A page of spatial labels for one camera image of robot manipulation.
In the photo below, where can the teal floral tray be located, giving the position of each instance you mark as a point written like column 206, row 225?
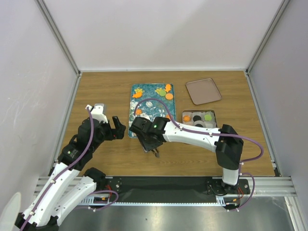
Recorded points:
column 151, row 103

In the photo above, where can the green sandwich cookie top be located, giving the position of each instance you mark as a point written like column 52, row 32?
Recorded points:
column 162, row 93

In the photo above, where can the orange fish cookie left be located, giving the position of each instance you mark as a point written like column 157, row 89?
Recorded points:
column 137, row 95

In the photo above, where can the tan dotted cookie top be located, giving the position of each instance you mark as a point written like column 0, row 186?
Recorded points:
column 169, row 96

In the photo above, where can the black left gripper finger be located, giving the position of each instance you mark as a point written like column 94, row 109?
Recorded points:
column 116, row 122
column 119, row 132

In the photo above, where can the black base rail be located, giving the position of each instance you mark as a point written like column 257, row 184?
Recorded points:
column 171, row 190

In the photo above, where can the orange flower cookie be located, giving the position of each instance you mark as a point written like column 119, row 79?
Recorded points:
column 138, row 112

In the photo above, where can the brown tin lid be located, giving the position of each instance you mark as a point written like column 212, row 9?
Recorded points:
column 203, row 91

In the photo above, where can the green sandwich cookie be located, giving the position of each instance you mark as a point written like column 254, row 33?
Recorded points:
column 162, row 93
column 208, row 117

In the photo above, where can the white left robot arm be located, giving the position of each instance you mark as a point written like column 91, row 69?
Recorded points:
column 54, row 203

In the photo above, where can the orange fish cookie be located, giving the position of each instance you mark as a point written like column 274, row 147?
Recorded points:
column 168, row 88
column 137, row 95

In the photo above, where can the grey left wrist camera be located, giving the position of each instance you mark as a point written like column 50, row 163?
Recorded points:
column 99, row 109

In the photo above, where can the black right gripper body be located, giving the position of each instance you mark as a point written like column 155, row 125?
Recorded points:
column 147, row 145

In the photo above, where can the brown cookie tin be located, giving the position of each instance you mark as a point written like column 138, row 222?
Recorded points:
column 201, row 113

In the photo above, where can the orange swirl cookie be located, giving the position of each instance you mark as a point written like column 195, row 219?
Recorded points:
column 186, row 118

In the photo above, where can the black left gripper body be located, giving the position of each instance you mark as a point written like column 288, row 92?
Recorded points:
column 106, row 133

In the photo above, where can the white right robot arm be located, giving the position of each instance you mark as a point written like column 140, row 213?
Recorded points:
column 224, row 142

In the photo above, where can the orange fish cookie right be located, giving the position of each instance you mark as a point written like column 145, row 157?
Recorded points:
column 168, row 88

